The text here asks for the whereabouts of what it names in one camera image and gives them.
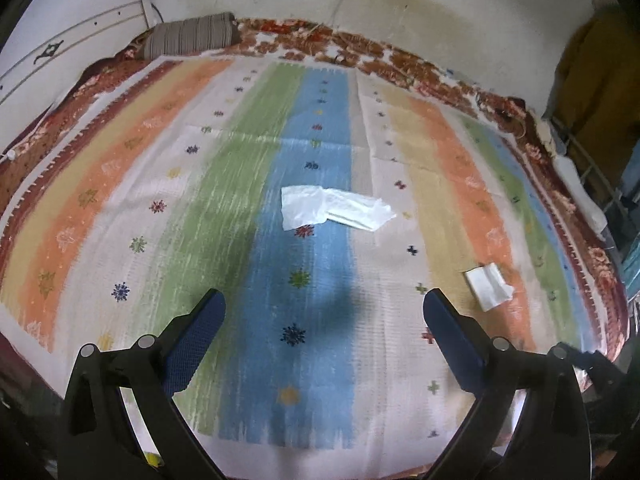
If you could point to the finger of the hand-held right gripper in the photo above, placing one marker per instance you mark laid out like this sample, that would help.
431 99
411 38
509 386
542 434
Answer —
602 367

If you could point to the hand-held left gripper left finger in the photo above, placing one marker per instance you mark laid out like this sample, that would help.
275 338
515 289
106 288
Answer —
195 340

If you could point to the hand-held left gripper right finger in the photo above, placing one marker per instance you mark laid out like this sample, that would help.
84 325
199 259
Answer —
452 340

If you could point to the large white tissue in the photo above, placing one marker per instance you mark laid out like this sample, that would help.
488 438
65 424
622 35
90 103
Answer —
310 205

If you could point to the small folded white tissue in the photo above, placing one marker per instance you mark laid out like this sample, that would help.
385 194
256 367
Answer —
487 287

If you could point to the blue patterned cloth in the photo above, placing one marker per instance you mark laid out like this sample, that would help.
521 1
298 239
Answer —
632 270

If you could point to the green patterned cloth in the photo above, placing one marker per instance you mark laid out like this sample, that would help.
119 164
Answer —
152 460

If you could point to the striped colourful blanket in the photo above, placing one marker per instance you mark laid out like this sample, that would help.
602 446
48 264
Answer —
325 360

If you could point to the white foam pad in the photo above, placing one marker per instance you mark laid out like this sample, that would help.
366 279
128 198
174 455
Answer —
580 195

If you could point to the metal rack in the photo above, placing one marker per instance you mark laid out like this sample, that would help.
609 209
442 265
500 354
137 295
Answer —
575 145

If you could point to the yellow garment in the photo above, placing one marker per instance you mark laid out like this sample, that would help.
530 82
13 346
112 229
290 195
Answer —
600 85

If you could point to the striped grey pillow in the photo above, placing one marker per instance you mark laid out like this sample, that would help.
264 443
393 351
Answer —
192 35

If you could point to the white headboard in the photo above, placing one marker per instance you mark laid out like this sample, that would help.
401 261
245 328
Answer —
75 40

